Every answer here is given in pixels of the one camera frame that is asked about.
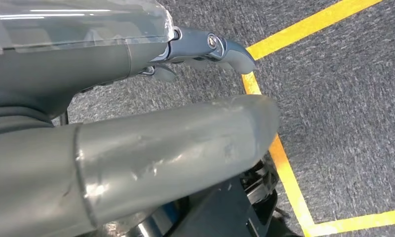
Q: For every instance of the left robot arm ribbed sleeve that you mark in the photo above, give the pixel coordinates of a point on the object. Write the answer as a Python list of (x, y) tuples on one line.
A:
[(17, 122)]

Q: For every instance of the black robot foot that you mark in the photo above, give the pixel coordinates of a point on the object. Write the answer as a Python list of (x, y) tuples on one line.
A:
[(223, 209)]

